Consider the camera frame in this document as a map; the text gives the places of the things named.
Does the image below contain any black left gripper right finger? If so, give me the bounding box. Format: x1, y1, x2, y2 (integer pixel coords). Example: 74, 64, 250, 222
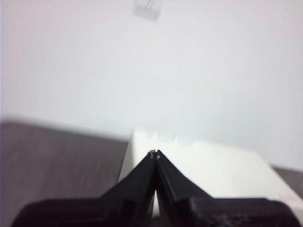
155, 149, 299, 227

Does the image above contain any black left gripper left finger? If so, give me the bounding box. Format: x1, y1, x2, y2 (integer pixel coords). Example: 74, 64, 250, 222
10, 149, 157, 227

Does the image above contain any cream Toshiba toaster oven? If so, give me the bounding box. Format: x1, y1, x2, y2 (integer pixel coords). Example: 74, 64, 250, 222
118, 127, 303, 217

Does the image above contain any white wall socket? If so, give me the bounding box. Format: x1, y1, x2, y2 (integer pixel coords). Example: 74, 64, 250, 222
132, 0, 164, 23

